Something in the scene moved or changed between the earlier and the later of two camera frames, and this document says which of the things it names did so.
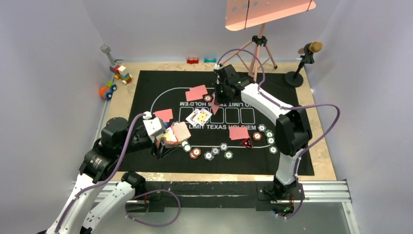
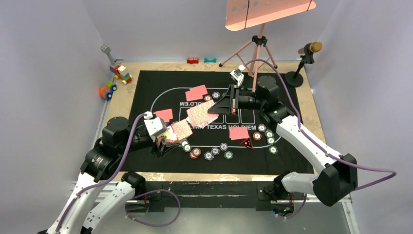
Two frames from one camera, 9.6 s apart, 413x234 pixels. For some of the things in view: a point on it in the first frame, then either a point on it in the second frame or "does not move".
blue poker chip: x=223 y=146 does not move
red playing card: x=165 y=115 does not move
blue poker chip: x=215 y=150 does not move
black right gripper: x=218 y=98 to x=229 y=104
